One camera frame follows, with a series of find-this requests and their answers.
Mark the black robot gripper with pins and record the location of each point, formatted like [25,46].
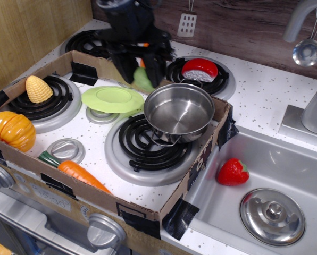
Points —
[133,31]

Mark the green toy broccoli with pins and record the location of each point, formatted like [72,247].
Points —
[142,81]

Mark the stainless steel pot lid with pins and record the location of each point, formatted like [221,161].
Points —
[272,217]

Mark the small orange carrot top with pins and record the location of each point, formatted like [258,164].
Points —
[142,64]

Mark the green plastic plate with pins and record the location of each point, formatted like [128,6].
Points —
[111,99]

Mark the back left black burner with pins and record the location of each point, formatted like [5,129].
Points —
[87,43]

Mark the black burner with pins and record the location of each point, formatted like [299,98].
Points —
[53,113]
[87,43]
[136,155]
[223,86]

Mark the red white toy cheese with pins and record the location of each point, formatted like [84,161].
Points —
[200,69]

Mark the hanging metal spatula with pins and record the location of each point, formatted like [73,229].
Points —
[187,23]

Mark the grey stove knob under plate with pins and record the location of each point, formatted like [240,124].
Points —
[99,117]

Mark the back right black burner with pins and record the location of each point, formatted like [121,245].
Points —
[223,86]

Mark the front right black burner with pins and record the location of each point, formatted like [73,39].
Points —
[136,155]

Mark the front left black burner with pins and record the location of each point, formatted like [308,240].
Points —
[53,113]

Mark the yellow toy corn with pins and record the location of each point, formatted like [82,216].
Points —
[37,89]

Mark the grey stove knob front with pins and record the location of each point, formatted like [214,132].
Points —
[67,149]

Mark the orange toy carrot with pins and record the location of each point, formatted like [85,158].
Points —
[73,169]

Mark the orange toy pumpkin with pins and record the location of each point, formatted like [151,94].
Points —
[17,131]

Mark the red toy strawberry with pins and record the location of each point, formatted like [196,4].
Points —
[233,173]

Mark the cardboard fence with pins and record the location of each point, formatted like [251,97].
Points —
[142,208]

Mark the grey sink basin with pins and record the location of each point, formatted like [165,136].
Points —
[272,164]

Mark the hanging metal ladle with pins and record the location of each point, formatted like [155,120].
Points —
[305,52]

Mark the grey oven knob right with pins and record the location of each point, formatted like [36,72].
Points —
[104,233]

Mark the grey toy faucet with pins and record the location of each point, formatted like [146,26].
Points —
[297,122]

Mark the grey oven door handle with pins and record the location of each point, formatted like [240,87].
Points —
[33,223]

